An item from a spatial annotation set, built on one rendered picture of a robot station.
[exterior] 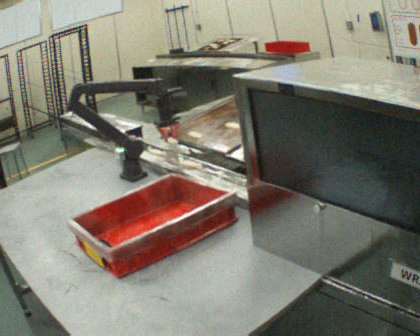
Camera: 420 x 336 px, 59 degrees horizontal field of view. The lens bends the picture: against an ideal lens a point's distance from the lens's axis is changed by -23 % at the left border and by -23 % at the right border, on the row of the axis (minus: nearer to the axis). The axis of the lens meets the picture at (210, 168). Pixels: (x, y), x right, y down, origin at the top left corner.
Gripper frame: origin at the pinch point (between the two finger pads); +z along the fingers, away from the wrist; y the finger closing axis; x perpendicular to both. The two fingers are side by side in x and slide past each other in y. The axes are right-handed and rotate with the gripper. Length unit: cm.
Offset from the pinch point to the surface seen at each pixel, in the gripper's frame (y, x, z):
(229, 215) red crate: -19, -64, 8
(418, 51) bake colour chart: 71, -96, -35
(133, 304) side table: -65, -82, 11
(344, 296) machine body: -23, -118, 16
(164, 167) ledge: -9.8, -8.8, 7.5
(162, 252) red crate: -45, -66, 9
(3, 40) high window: 8, 699, -126
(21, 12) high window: 59, 698, -176
